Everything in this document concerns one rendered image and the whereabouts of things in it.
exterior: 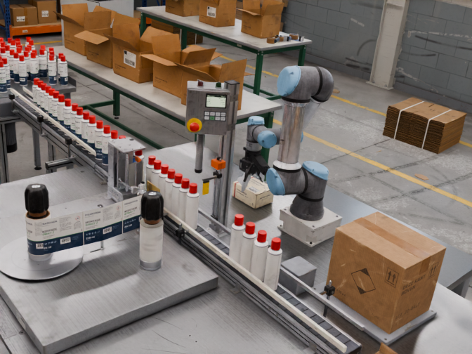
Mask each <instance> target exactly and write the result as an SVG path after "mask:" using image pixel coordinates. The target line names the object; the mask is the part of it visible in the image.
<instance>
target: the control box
mask: <svg viewBox="0 0 472 354"><path fill-rule="evenodd" d="M197 82H198V81H188V84H187V99H186V113H185V133H193V134H207V135H222V136H225V135H226V134H227V129H228V109H229V102H230V92H229V90H228V88H224V83H221V86H222V88H215V85H216V82H205V81H203V83H204V84H203V85H204V87H203V88H199V87H197ZM206 93H212V94H224V95H227V104H226V109H225V108H212V107H205V101H206ZM204 111H214V112H227V114H226V122H220V121H207V120H204ZM193 122H196V123H198V124H199V130H198V131H197V132H192V131H191V130H190V124H191V123H193Z"/></svg>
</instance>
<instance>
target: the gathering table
mask: <svg viewBox="0 0 472 354"><path fill-rule="evenodd" d="M47 77H48V74H47ZM67 77H68V86H61V85H60V83H58V69H57V85H55V86H51V85H49V80H48V78H47V79H40V80H39V81H43V82H44V83H46V84H47V86H51V88H52V89H55V91H59V94H62V93H63V95H64V96H65V99H67V98H69V99H71V93H72V92H77V90H76V87H77V80H75V79H73V78H71V76H69V75H68V76H67ZM27 85H28V86H24V87H25V88H26V89H27V90H29V91H31V92H32V86H33V85H34V83H32V82H30V81H28V82H27ZM11 88H12V89H14V90H15V91H17V92H18V93H19V94H20V95H22V94H26V95H27V96H29V97H30V98H31V99H32V100H33V97H31V96H30V95H29V94H28V93H26V92H25V91H23V87H22V86H20V84H16V83H14V80H11ZM11 93H12V94H14V93H13V92H11V90H7V93H0V98H7V97H8V94H11ZM32 93H33V92H32ZM14 95H15V94H14ZM15 96H16V95H15ZM32 137H33V148H34V165H35V166H36V167H35V168H34V169H35V170H40V169H42V168H41V167H40V166H41V156H40V145H39V134H38V133H37V132H36V131H35V130H34V129H32ZM66 168H67V170H68V169H73V168H74V165H71V166H66Z"/></svg>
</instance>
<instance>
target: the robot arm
mask: <svg viewBox="0 0 472 354"><path fill-rule="evenodd" d="M333 90H334V80H333V77H332V75H331V74H330V72H329V71H328V70H326V69H325V68H323V67H305V66H290V67H285V68H284V69H283V70H282V71H281V72H280V75H279V77H278V79H277V91H278V93H279V94H280V95H281V96H282V97H281V99H282V101H283V102H284V111H283V117H282V128H278V129H267V128H266V127H265V126H264V124H265V123H264V118H262V117H258V116H253V117H250V118H249V119H248V124H247V143H246V147H243V150H245V157H243V158H242V159H240V164H241V163H242V166H241V167H240V170H242V171H243V172H245V173H244V175H243V177H239V178H238V179H237V181H238V182H239V183H240V184H241V185H242V192H244V191H245V189H246V187H247V185H248V182H249V181H250V179H251V176H250V175H251V174H252V175H254V174H255V175H256V176H258V177H259V179H260V180H261V182H262V183H263V182H264V178H265V175H266V181H267V184H268V188H269V190H270V191H271V193H272V194H274V195H277V196H278V195H281V196H285V195H296V196H295V198H294V200H293V201H292V203H291V205H290V209H289V210H290V212H291V214H293V215H294V216H295V217H297V218H300V219H302V220H305V221H318V220H320V219H322V218H323V216H324V213H325V210H324V204H323V198H324V194H325V188H326V185H327V180H328V175H329V171H328V169H327V167H325V166H324V165H322V164H319V163H317V162H312V161H305V162H304V163H303V164H302V166H301V165H300V164H299V151H300V146H301V142H302V141H303V130H304V129H305V128H306V126H307V125H308V123H309V122H310V120H311V119H312V118H313V116H314V115H315V113H316V112H317V111H318V109H319V108H320V106H321V105H322V104H323V103H325V102H327V101H328V100H329V98H330V96H331V95H332V92H333ZM275 145H279V151H278V157H277V160H275V161H274V162H273V168H270V167H269V166H268V164H267V163H266V161H265V160H264V158H263V157H262V156H261V154H260V153H261V149H262V146H263V147H264V148H272V147H274V146H275Z"/></svg>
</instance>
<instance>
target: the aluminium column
mask: <svg viewBox="0 0 472 354"><path fill-rule="evenodd" d="M224 88H228V90H229V92H230V96H232V95H237V94H239V92H240V83H239V82H237V81H235V80H229V81H224ZM237 109H238V100H237V101H233V102H229V109H228V125H229V124H235V123H237ZM235 132H236V129H234V130H230V131H228V130H227V134H226V135H225V136H224V144H223V136H222V135H220V142H219V151H218V156H219V157H221V159H222V154H223V160H224V161H226V163H225V168H224V169H221V173H222V178H221V186H220V196H219V205H218V222H219V223H221V224H222V225H224V226H225V227H227V226H228V211H229V203H230V187H231V179H232V163H233V155H234V147H235ZM217 184H218V179H217V180H216V193H217ZM215 211H216V198H215V207H214V215H215ZM215 232H217V233H218V234H221V233H223V232H225V231H223V230H221V229H220V228H219V227H218V230H215Z"/></svg>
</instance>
